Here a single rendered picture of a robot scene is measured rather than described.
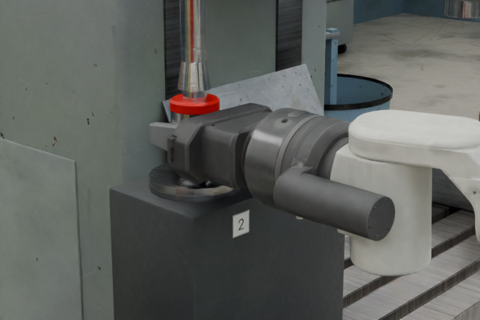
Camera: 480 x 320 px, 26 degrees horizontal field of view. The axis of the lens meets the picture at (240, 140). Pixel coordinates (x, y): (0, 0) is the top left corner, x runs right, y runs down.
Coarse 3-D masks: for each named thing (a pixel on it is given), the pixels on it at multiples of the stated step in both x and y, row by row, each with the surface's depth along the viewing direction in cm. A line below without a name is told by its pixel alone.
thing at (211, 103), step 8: (176, 96) 98; (208, 96) 98; (216, 96) 98; (176, 104) 96; (184, 104) 95; (192, 104) 95; (200, 104) 95; (208, 104) 96; (216, 104) 97; (176, 112) 96; (184, 112) 96; (192, 112) 95; (200, 112) 96; (208, 112) 96
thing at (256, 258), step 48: (144, 192) 98; (192, 192) 95; (240, 192) 98; (144, 240) 97; (192, 240) 93; (240, 240) 97; (288, 240) 102; (336, 240) 108; (144, 288) 99; (192, 288) 94; (240, 288) 98; (288, 288) 104; (336, 288) 110
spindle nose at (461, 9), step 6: (450, 0) 125; (450, 6) 125; (456, 6) 125; (462, 6) 124; (468, 6) 124; (474, 6) 124; (450, 12) 126; (456, 12) 125; (462, 12) 125; (468, 12) 124; (474, 12) 125; (462, 18) 125; (468, 18) 125; (474, 18) 125
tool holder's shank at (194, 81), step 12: (180, 0) 95; (192, 0) 94; (204, 0) 94; (180, 12) 95; (192, 12) 94; (204, 12) 95; (192, 24) 94; (204, 24) 95; (192, 36) 95; (204, 36) 95; (192, 48) 95; (204, 48) 95; (192, 60) 95; (204, 60) 96; (180, 72) 96; (192, 72) 95; (204, 72) 96; (180, 84) 96; (192, 84) 96; (204, 84) 96; (192, 96) 96; (204, 96) 97
